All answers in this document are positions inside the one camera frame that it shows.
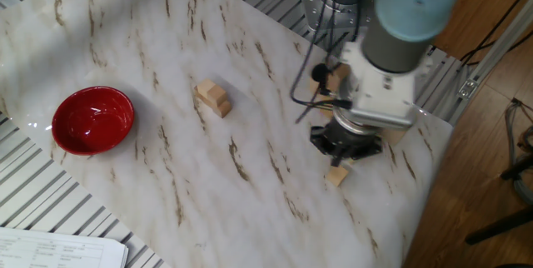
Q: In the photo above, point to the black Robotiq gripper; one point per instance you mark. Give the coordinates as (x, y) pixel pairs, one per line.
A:
(354, 141)

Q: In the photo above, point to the small wooden cube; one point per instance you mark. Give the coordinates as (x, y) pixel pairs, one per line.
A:
(197, 94)
(337, 175)
(205, 87)
(207, 103)
(222, 110)
(217, 93)

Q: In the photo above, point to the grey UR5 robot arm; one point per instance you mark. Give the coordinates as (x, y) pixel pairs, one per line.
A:
(395, 47)

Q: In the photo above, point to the white printed paper stack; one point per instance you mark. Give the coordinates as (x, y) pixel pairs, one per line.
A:
(50, 251)

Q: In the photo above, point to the black chair base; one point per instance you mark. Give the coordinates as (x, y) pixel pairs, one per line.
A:
(499, 226)

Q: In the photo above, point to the white marble pattern board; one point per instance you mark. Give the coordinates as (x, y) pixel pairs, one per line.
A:
(166, 176)

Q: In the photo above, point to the red bowl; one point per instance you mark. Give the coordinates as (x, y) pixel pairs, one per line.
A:
(93, 122)

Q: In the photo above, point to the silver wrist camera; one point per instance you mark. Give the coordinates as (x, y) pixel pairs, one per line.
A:
(375, 120)

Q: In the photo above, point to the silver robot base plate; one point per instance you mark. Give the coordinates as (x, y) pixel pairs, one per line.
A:
(316, 14)

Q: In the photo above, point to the aluminium frame profile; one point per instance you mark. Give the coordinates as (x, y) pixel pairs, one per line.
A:
(495, 58)

